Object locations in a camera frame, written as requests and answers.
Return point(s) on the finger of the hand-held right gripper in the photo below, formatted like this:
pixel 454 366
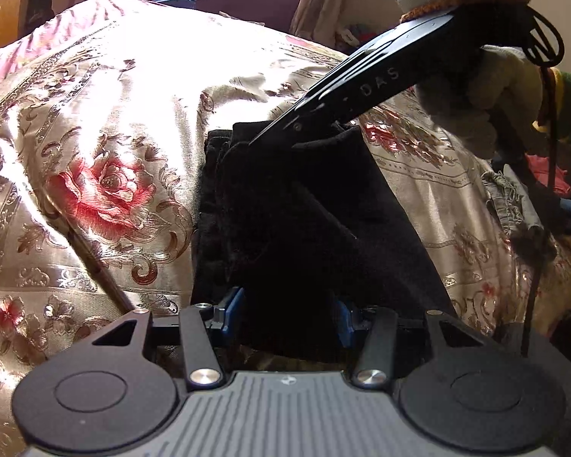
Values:
pixel 285 121

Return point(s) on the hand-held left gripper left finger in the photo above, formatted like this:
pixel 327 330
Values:
pixel 234 305

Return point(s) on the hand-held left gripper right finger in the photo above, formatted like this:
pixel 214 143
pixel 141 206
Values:
pixel 342 324

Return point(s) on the black pants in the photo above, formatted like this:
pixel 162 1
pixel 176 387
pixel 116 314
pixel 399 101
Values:
pixel 290 223

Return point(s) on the person's right hand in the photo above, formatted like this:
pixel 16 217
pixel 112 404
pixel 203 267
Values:
pixel 499 85

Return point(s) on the pile of clothes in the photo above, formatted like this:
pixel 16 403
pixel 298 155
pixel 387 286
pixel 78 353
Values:
pixel 357 34

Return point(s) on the grey fringed scarf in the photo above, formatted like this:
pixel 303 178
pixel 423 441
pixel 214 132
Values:
pixel 509 195

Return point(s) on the floral satin bedspread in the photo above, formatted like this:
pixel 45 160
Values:
pixel 100 128

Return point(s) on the pink cloth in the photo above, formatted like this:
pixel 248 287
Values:
pixel 552 171

